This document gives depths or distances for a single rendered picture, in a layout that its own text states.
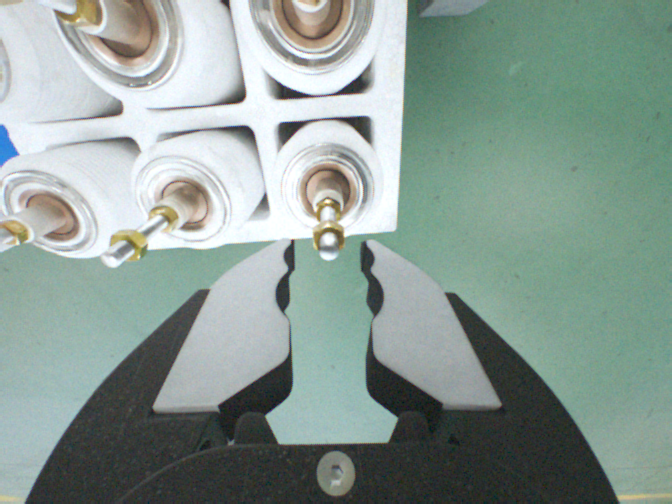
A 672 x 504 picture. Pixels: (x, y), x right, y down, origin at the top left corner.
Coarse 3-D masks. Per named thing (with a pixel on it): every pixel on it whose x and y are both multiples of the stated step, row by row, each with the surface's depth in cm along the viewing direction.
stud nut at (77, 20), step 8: (80, 0) 12; (88, 0) 12; (80, 8) 12; (88, 8) 12; (64, 16) 12; (72, 16) 12; (80, 16) 12; (88, 16) 13; (72, 24) 13; (80, 24) 13; (88, 24) 13
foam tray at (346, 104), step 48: (240, 48) 22; (384, 48) 22; (288, 96) 33; (336, 96) 24; (384, 96) 24; (48, 144) 25; (144, 144) 25; (384, 144) 26; (384, 192) 29; (240, 240) 31
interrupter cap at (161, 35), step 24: (144, 0) 15; (168, 0) 15; (144, 24) 16; (168, 24) 15; (72, 48) 16; (96, 48) 16; (120, 48) 16; (144, 48) 16; (168, 48) 16; (96, 72) 16; (120, 72) 17; (144, 72) 17; (168, 72) 17
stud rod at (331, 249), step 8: (328, 208) 17; (328, 216) 16; (320, 240) 14; (328, 240) 13; (336, 240) 13; (320, 248) 13; (328, 248) 13; (336, 248) 13; (328, 256) 13; (336, 256) 13
